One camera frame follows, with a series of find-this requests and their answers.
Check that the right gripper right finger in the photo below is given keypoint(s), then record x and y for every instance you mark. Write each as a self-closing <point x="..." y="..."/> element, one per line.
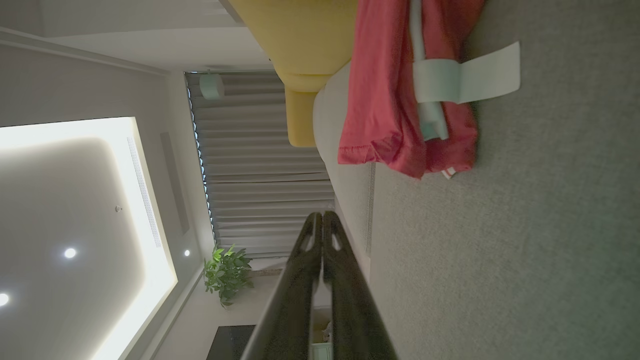
<point x="350" y="310"/>

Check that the yellow sofa backrest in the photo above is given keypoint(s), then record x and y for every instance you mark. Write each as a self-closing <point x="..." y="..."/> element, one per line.
<point x="305" y="40"/>

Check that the large grey sofa seat cushion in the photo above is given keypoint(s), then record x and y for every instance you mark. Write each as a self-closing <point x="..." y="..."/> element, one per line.
<point x="525" y="225"/>

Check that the red white Bulls jersey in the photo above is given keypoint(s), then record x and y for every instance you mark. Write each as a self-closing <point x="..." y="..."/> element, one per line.
<point x="380" y="75"/>

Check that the long ceiling air vent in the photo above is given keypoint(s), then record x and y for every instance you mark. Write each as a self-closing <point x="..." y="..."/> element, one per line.
<point x="145" y="195"/>

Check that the grey pleated curtain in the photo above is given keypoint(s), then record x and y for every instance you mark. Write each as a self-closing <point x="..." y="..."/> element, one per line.
<point x="260" y="190"/>

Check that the black flat cabinet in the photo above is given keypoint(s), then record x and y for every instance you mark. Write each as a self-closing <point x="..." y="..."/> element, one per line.
<point x="232" y="345"/>

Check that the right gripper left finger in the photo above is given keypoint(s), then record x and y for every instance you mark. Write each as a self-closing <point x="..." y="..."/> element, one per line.
<point x="292" y="300"/>

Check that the large lit ceiling light panel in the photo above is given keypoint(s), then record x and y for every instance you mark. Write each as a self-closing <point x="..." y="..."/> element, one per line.
<point x="150" y="260"/>

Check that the white round ceiling device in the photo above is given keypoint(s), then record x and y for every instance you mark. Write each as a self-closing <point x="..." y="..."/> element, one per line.
<point x="212" y="86"/>

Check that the green potted plant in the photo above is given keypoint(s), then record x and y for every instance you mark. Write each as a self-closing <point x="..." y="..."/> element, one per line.
<point x="227" y="275"/>

